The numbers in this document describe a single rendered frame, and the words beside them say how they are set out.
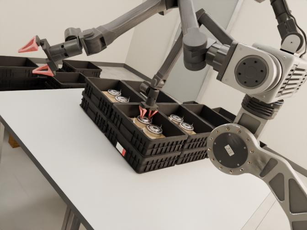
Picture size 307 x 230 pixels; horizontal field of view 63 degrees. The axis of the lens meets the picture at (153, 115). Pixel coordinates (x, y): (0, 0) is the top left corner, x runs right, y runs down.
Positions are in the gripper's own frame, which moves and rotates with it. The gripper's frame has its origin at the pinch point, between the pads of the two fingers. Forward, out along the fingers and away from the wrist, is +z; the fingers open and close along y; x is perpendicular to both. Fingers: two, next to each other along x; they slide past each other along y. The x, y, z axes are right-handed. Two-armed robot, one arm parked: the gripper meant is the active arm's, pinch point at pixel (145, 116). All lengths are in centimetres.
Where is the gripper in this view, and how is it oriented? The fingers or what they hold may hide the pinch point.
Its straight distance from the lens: 163.1
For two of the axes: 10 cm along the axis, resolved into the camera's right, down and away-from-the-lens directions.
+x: 5.1, 5.0, -6.9
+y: -8.0, -0.1, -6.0
